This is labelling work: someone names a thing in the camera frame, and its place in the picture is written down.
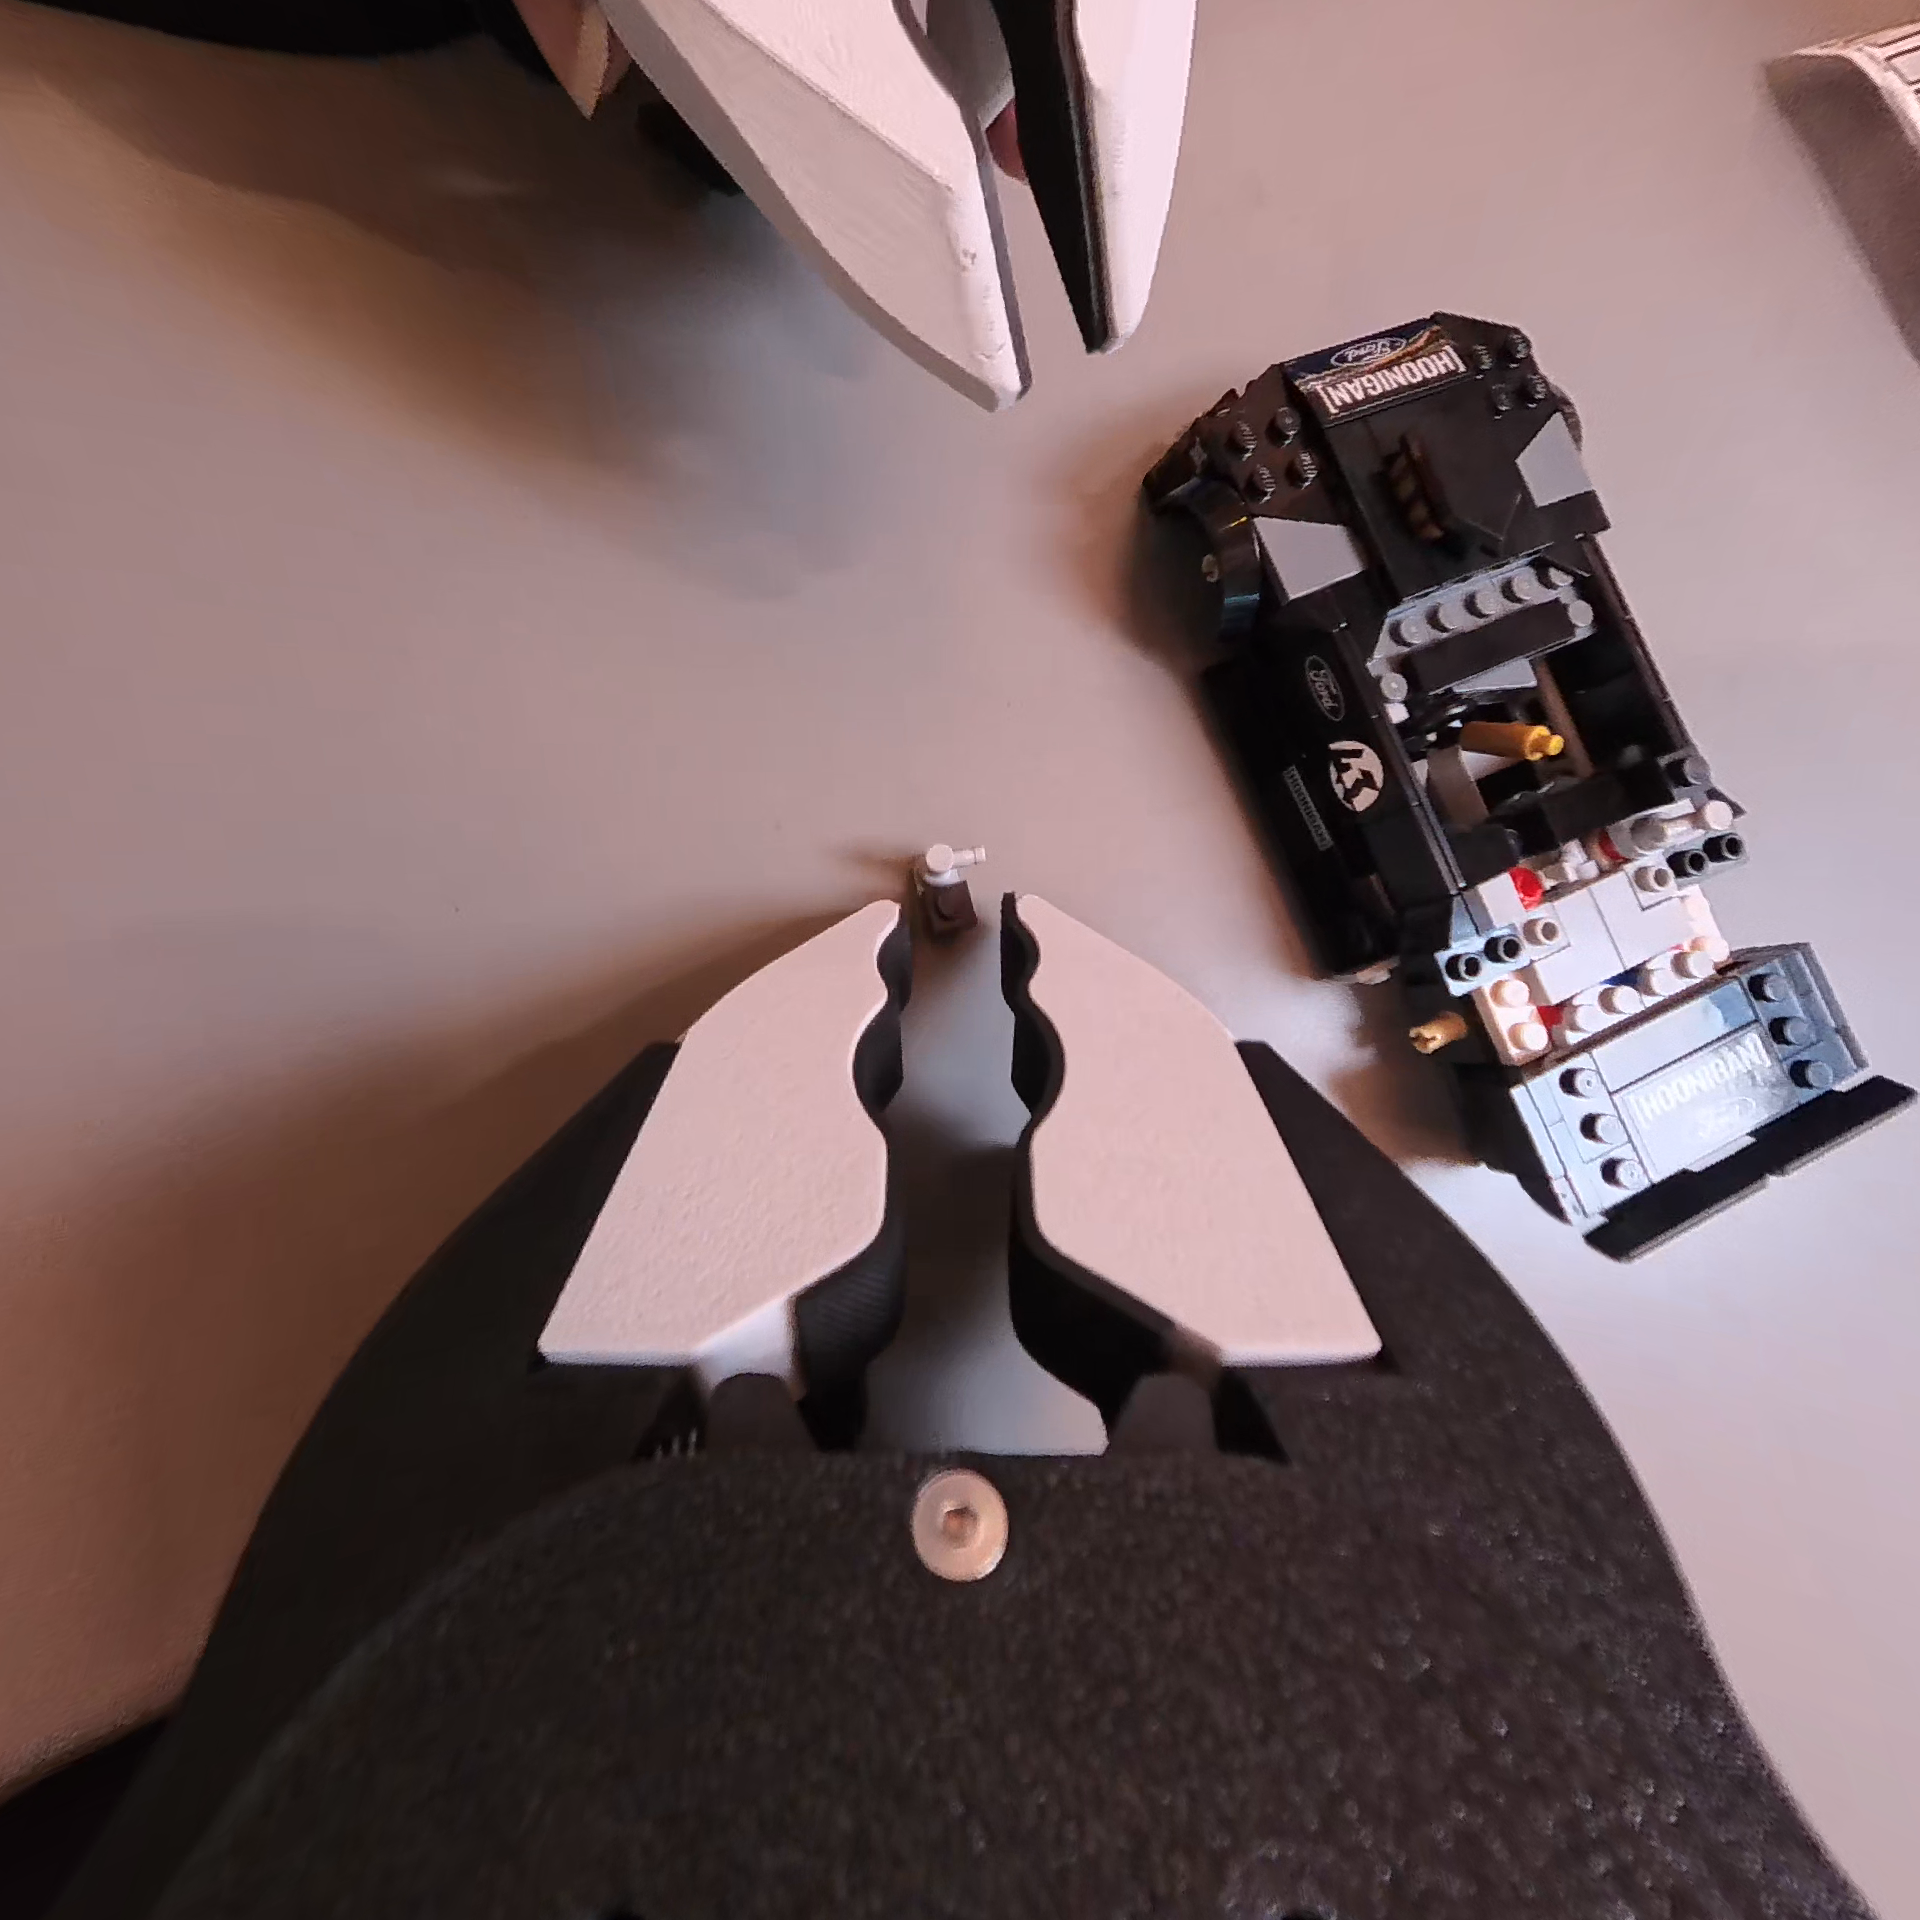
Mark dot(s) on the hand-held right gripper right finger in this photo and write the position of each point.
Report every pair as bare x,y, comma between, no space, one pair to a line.
1200,1177

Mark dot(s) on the small dark grey lego piece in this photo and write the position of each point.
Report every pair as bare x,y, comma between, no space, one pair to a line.
942,910

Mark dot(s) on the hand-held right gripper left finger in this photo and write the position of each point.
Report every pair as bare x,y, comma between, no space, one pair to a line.
720,1171

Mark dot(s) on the small light grey lego piece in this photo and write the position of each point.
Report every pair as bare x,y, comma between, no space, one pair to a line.
951,861

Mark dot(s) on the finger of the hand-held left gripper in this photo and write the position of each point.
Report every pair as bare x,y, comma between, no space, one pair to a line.
1104,122
842,150

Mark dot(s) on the black mesh pad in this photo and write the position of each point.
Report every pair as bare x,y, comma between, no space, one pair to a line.
242,12

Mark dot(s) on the white sticker sheet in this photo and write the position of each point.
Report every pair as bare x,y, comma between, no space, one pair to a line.
1862,136

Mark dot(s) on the black lego car model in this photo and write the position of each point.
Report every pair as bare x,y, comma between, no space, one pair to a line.
1470,690

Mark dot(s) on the person's left hand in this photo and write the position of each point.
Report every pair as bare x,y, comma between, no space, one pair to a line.
572,46

